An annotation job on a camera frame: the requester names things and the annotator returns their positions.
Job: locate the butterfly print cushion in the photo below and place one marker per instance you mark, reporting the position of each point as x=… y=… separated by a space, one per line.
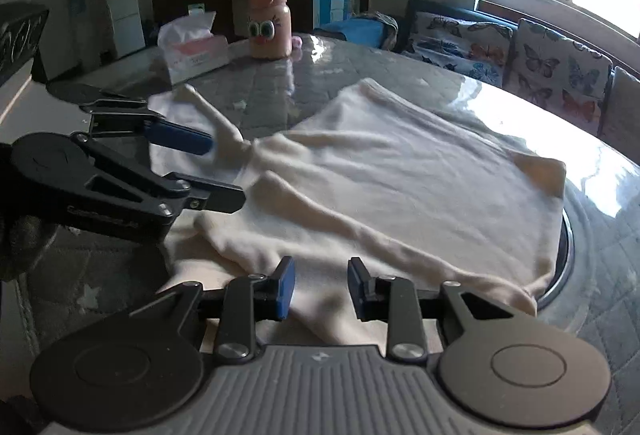
x=555 y=70
x=460 y=47

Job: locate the pink white tissue box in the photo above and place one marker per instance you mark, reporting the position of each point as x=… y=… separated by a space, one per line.
x=195 y=57

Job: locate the pink bottle with cartoon eyes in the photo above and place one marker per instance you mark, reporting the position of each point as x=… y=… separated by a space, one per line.
x=272 y=15

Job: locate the white refrigerator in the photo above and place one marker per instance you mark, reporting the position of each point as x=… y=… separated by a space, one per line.
x=122 y=5

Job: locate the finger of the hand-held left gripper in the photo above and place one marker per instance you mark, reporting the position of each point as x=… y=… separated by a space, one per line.
x=220 y=198
x=180 y=137

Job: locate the blue plastic drawer cabinet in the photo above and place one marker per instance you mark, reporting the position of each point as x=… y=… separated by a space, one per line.
x=332 y=2

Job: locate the grey cushion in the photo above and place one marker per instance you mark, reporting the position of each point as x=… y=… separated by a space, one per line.
x=622 y=110

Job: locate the small pink object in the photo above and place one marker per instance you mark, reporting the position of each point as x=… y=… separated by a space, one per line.
x=297 y=43

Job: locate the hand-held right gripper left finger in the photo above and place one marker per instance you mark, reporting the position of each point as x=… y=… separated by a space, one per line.
x=284 y=289

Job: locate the dark blue sofa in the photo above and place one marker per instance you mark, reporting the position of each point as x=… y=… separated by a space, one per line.
x=450 y=10

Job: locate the blue cloth bundle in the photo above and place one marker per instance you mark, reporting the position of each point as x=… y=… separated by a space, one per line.
x=360 y=31

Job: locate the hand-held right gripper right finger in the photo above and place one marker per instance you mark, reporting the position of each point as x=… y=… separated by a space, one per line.
x=357 y=290

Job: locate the glass table turntable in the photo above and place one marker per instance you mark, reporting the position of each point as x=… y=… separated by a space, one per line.
x=380 y=65

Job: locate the cream white garment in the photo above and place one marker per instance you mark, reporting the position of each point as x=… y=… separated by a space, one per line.
x=400 y=175

